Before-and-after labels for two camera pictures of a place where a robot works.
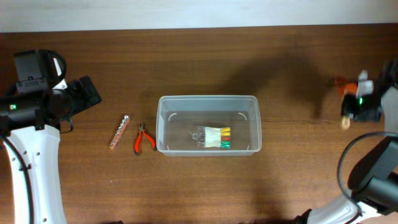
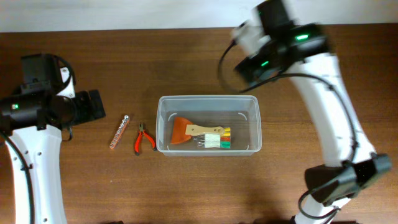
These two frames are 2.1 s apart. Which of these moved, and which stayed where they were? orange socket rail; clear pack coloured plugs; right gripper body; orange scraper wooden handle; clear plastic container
Moved: orange scraper wooden handle; right gripper body
Stayed: clear pack coloured plugs; clear plastic container; orange socket rail
